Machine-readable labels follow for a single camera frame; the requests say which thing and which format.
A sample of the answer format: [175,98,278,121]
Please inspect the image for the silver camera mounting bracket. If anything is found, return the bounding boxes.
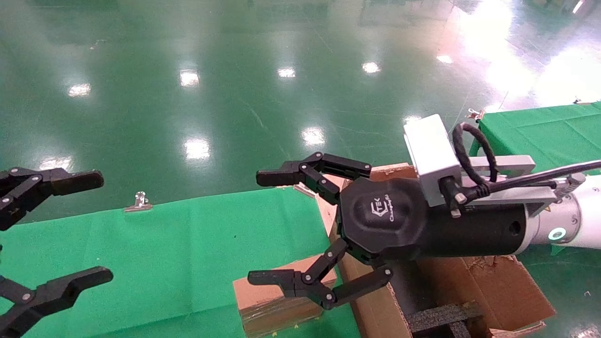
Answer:
[455,155,559,217]

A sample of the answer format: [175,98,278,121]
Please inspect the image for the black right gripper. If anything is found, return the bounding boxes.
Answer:
[247,152,529,310]

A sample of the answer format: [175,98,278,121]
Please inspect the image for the small brown cardboard box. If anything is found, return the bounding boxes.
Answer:
[232,253,339,338]

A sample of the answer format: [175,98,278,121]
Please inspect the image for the large open cardboard carton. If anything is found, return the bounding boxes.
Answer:
[336,164,557,338]

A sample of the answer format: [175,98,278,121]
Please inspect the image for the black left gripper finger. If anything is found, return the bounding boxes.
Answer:
[0,267,114,338]
[0,167,105,231]

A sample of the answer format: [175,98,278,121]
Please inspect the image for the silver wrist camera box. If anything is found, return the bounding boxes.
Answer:
[403,114,463,208]

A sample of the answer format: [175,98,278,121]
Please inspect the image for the green cloth covered table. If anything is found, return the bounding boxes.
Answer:
[469,101,601,177]

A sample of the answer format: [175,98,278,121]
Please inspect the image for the black foam insert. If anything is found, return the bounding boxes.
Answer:
[405,303,484,338]

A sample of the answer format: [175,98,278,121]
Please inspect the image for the green table cloth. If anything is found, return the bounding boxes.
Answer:
[0,187,362,338]

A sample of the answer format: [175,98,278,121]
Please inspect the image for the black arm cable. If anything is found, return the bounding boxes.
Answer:
[441,122,601,218]

